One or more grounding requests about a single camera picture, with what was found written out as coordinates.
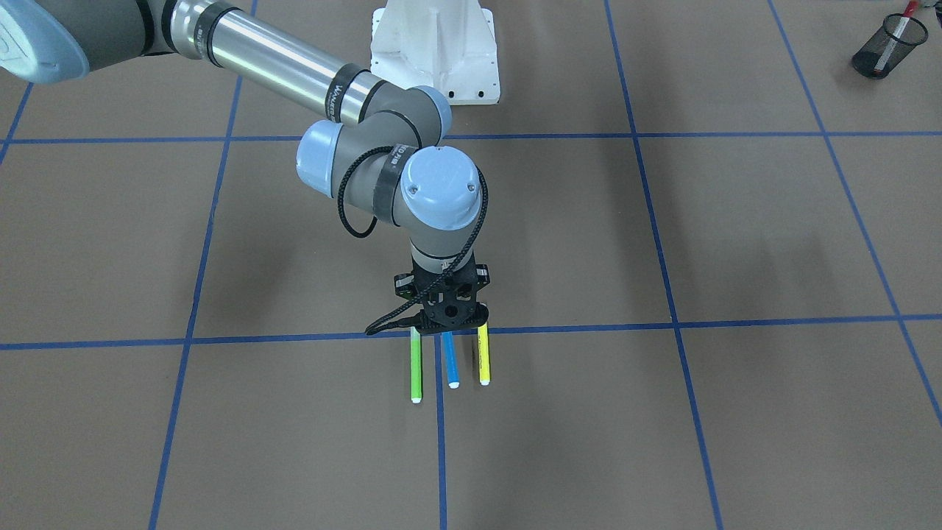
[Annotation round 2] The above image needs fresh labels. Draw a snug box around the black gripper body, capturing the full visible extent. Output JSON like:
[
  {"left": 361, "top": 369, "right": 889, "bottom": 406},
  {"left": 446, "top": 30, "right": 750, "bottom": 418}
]
[{"left": 394, "top": 263, "right": 491, "bottom": 303}]

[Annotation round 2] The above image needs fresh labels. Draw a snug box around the blue highlighter marker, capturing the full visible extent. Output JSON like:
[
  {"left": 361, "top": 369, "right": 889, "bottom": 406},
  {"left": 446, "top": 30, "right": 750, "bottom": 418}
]
[{"left": 441, "top": 331, "right": 460, "bottom": 389}]

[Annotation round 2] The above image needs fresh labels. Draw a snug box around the red and white marker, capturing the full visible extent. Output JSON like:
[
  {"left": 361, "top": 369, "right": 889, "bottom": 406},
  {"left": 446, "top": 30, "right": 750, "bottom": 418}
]
[{"left": 874, "top": 1, "right": 921, "bottom": 75}]

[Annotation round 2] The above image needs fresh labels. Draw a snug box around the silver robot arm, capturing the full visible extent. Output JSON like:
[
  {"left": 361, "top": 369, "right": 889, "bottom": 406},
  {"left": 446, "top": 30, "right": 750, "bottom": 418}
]
[{"left": 2, "top": 1, "right": 489, "bottom": 306}]

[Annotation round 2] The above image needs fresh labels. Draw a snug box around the yellow highlighter marker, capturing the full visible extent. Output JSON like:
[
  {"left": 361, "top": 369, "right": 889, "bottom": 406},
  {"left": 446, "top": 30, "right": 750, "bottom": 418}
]
[{"left": 477, "top": 323, "right": 492, "bottom": 386}]

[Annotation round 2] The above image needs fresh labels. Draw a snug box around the green highlighter marker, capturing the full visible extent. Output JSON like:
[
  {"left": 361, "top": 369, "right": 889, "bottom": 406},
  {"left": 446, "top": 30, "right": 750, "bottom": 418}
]
[{"left": 409, "top": 328, "right": 424, "bottom": 405}]

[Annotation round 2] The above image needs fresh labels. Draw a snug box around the black mesh pen cup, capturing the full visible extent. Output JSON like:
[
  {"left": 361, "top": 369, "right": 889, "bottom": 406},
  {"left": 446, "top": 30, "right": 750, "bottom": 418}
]
[{"left": 851, "top": 13, "right": 928, "bottom": 80}]

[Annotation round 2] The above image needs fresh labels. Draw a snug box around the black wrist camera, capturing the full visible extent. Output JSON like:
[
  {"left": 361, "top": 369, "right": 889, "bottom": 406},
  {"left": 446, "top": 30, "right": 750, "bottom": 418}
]
[{"left": 414, "top": 291, "right": 490, "bottom": 335}]

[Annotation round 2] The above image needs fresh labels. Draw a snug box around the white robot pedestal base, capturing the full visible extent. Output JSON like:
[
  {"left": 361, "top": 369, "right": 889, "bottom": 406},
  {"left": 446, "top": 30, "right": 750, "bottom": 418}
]
[{"left": 370, "top": 1, "right": 501, "bottom": 105}]

